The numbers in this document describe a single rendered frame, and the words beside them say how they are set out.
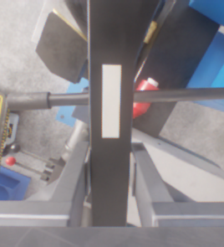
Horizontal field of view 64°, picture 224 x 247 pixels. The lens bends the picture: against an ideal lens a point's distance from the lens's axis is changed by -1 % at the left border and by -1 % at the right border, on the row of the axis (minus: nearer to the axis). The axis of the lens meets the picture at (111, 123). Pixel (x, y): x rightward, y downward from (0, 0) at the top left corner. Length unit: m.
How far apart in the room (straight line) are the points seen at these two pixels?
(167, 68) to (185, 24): 0.12
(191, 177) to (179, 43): 0.37
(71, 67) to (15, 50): 1.21
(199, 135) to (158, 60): 1.42
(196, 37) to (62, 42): 0.40
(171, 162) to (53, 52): 0.49
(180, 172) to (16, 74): 1.57
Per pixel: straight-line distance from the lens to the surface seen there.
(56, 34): 0.65
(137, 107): 0.50
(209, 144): 1.99
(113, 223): 0.17
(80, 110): 0.61
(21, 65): 1.78
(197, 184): 0.57
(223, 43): 0.65
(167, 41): 0.57
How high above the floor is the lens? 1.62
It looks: 75 degrees down
